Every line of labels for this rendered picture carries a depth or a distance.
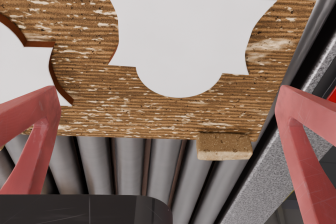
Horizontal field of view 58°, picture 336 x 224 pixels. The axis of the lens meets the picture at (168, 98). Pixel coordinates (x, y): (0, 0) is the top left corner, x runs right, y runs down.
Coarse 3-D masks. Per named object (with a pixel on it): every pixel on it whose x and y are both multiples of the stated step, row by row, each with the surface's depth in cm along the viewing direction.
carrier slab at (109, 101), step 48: (0, 0) 22; (48, 0) 22; (96, 0) 22; (288, 0) 22; (96, 48) 25; (288, 48) 25; (96, 96) 30; (144, 96) 30; (192, 96) 29; (240, 96) 29
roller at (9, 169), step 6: (0, 150) 43; (6, 150) 44; (0, 156) 43; (6, 156) 44; (0, 162) 44; (6, 162) 45; (12, 162) 46; (0, 168) 45; (6, 168) 45; (12, 168) 47; (0, 174) 45; (6, 174) 46; (0, 180) 47; (0, 186) 48
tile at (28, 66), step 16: (0, 16) 23; (0, 32) 23; (16, 32) 24; (0, 48) 24; (16, 48) 24; (32, 48) 24; (48, 48) 24; (0, 64) 26; (16, 64) 26; (32, 64) 26; (48, 64) 26; (0, 80) 27; (16, 80) 27; (32, 80) 27; (48, 80) 27; (0, 96) 29; (16, 96) 29; (64, 96) 29
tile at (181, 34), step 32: (128, 0) 21; (160, 0) 21; (192, 0) 21; (224, 0) 21; (256, 0) 21; (128, 32) 23; (160, 32) 23; (192, 32) 23; (224, 32) 23; (128, 64) 25; (160, 64) 25; (192, 64) 25; (224, 64) 25
